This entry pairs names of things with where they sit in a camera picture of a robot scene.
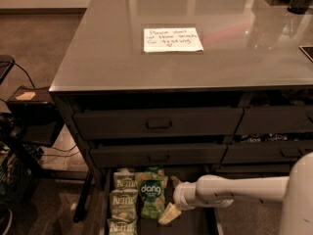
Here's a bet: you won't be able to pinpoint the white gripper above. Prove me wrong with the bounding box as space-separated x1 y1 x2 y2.
158 175 198 225

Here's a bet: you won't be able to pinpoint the green dang rice chip bag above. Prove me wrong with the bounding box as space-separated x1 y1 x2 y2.
135 171 168 219

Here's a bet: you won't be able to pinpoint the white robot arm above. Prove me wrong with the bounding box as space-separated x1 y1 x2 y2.
158 153 313 235

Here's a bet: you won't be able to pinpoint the green chip bag behind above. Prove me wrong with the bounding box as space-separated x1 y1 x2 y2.
146 165 164 175

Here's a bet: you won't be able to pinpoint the open bottom left drawer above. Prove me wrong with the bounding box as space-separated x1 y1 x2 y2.
99 165 222 235

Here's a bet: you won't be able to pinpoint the green kettle chip bag middle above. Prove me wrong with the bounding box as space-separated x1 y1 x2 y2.
110 189 138 221

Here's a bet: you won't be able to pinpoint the green kettle chip bag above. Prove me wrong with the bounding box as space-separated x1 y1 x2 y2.
110 189 138 221
107 218 137 235
113 169 137 190

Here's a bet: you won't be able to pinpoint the green kettle chip bag top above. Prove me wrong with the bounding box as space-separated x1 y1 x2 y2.
113 169 137 190

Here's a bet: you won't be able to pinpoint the green kettle chip bag bottom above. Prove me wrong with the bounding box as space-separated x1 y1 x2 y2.
107 218 137 235

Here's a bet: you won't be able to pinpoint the top left drawer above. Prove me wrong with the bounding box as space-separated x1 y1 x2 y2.
73 108 243 140

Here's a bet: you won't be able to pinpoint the middle left drawer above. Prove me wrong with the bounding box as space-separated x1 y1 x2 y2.
90 143 226 167

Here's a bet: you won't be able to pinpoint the middle right drawer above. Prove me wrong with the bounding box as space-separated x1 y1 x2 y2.
222 141 313 165

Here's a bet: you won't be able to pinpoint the dark snack bags in drawer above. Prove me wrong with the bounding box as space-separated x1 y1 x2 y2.
240 132 313 143

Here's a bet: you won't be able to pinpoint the dark drawer cabinet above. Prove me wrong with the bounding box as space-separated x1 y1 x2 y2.
50 0 313 235

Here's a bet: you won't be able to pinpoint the bottom right drawer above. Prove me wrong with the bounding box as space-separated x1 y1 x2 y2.
214 164 291 178

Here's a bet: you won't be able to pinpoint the top right drawer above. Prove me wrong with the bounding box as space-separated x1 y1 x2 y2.
237 106 313 135

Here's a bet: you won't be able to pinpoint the black crate on floor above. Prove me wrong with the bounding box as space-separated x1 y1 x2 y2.
0 142 44 203

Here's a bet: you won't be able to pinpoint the white handwritten paper note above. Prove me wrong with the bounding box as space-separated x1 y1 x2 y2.
143 27 203 53

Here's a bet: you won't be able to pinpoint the black side stand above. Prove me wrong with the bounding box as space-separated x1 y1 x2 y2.
7 86 64 147

